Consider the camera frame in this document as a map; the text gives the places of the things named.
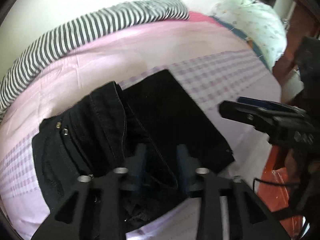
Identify black denim pants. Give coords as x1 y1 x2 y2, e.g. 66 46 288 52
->
32 70 234 231

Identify dark gloved hand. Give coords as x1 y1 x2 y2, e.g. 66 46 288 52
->
285 72 320 221

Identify pink checked bed sheet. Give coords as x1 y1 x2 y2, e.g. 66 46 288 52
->
1 16 281 239

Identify white dotted pillow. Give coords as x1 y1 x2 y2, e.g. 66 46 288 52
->
212 0 287 69

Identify dark wooden furniture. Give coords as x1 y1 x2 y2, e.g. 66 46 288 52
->
272 0 319 85

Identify grey striped blanket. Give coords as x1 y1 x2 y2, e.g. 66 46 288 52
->
1 0 189 116

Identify black cable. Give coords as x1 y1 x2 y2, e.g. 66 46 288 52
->
252 177 301 201

